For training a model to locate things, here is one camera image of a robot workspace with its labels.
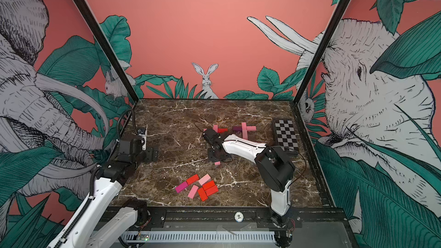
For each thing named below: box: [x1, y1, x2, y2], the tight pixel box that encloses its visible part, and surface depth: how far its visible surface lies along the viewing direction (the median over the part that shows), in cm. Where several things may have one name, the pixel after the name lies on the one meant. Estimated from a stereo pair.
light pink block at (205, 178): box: [198, 173, 211, 186], surface depth 87 cm
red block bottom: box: [197, 187, 208, 202], surface depth 82 cm
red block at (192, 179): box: [186, 173, 200, 185], surface depth 88 cm
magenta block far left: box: [175, 180, 189, 194], surface depth 84 cm
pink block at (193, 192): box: [187, 184, 200, 200], surface depth 82 cm
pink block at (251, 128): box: [246, 125, 257, 131], surface depth 108 cm
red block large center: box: [202, 180, 216, 191], surface depth 85 cm
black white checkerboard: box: [272, 118, 300, 152], surface depth 103 cm
